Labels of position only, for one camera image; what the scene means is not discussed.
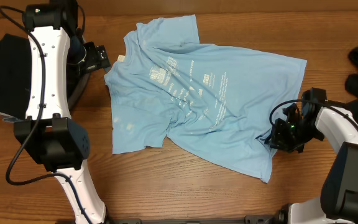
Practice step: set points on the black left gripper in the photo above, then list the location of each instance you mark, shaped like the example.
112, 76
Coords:
97, 60

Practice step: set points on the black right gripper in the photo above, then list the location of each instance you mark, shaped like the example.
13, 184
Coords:
279, 140

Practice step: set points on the light blue printed t-shirt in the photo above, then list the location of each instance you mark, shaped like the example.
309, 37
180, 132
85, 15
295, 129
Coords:
212, 101

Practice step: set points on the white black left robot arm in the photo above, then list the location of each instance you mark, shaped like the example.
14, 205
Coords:
48, 133

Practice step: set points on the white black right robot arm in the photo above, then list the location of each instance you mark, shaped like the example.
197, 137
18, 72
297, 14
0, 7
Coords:
313, 116

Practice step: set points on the folded black garment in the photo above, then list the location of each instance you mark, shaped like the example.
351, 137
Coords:
15, 72

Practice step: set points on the folded grey garment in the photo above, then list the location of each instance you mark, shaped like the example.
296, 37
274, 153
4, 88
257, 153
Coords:
79, 90

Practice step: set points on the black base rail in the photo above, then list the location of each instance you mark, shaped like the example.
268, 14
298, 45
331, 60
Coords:
249, 219

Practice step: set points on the cardboard back wall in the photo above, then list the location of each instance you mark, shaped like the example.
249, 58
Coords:
149, 7

